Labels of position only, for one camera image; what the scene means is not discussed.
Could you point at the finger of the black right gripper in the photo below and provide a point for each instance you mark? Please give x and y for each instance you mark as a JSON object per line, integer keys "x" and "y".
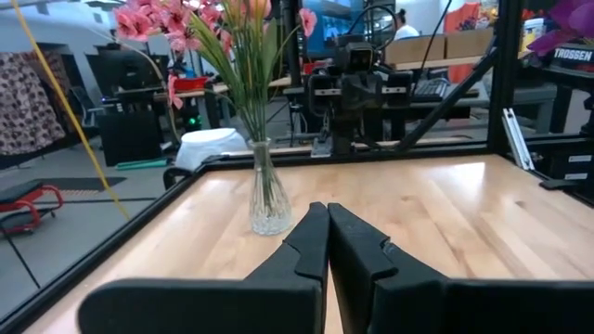
{"x": 372, "y": 93}
{"x": 352, "y": 93}

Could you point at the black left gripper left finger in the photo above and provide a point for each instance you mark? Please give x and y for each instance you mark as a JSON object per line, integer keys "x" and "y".
{"x": 209, "y": 306}

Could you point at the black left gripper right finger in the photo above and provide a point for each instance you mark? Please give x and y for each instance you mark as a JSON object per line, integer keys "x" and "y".
{"x": 417, "y": 306}

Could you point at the pink artificial flower bunch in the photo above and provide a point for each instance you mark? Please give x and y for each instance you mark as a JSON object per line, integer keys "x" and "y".
{"x": 253, "y": 83}

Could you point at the purple artificial flower bunch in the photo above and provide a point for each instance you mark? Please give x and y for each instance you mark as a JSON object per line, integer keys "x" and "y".
{"x": 566, "y": 18}

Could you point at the clear glass vase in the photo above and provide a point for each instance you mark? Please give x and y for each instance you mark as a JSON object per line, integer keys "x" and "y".
{"x": 270, "y": 209}

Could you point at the black computer keyboard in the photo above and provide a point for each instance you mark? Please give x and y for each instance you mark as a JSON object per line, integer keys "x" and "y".
{"x": 429, "y": 90}

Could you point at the brown cardboard box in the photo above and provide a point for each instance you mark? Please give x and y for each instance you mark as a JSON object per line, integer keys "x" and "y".
{"x": 413, "y": 48}

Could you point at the blue lit monitor screen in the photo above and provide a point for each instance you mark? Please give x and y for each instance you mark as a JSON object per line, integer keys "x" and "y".
{"x": 325, "y": 28}

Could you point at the person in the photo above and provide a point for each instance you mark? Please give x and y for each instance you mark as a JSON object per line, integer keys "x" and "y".
{"x": 406, "y": 28}

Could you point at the orange cloth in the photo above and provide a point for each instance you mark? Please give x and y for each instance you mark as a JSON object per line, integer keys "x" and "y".
{"x": 461, "y": 18}

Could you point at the white bag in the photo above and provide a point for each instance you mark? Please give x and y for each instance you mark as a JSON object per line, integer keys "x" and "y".
{"x": 209, "y": 146}

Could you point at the red bin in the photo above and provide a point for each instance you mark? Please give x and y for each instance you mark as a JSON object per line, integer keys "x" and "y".
{"x": 190, "y": 83}

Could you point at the long silver aluminium bar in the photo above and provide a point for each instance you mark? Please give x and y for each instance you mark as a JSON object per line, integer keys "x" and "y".
{"x": 517, "y": 139}

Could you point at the teal bar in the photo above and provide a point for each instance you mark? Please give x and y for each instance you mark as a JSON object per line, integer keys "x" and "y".
{"x": 141, "y": 163}

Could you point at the grey desk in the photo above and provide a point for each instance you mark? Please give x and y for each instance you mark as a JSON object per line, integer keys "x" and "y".
{"x": 538, "y": 95}

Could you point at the white container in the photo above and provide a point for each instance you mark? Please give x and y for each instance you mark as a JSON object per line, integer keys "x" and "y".
{"x": 533, "y": 34}

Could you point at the dark floor mat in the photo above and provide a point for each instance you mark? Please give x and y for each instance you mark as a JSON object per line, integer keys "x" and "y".
{"x": 83, "y": 183}

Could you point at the black cabinet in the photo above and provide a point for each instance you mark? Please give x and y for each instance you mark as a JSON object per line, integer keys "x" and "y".
{"x": 130, "y": 139}

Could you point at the black Trossen labelled box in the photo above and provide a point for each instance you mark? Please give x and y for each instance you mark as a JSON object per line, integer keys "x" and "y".
{"x": 573, "y": 55}

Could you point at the black controller box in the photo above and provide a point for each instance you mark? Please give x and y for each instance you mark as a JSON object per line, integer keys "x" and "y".
{"x": 571, "y": 168}

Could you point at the red and black creeper seat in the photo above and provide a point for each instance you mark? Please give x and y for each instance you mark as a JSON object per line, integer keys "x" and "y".
{"x": 28, "y": 204}

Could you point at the brown spotted patterned cloth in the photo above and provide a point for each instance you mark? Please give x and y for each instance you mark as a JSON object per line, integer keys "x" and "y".
{"x": 23, "y": 106}

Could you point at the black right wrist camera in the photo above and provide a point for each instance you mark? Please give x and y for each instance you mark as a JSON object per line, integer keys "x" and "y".
{"x": 359, "y": 55}

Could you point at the silver metal bracket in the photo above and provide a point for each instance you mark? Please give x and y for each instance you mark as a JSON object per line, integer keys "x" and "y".
{"x": 321, "y": 147}

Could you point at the black aluminium table frame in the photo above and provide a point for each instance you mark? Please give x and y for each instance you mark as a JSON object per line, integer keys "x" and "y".
{"x": 139, "y": 216}

